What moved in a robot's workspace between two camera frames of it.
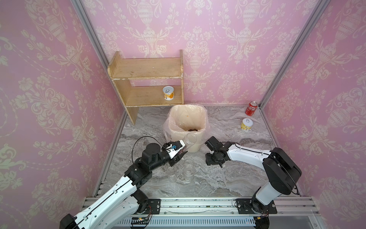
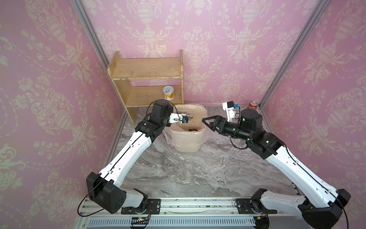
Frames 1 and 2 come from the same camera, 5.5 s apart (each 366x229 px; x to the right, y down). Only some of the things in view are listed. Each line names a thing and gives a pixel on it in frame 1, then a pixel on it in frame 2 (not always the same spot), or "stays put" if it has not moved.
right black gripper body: (212, 159) -> (227, 128)
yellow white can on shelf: (168, 93) stays put
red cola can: (251, 108) stays put
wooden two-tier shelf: (147, 82) stays put
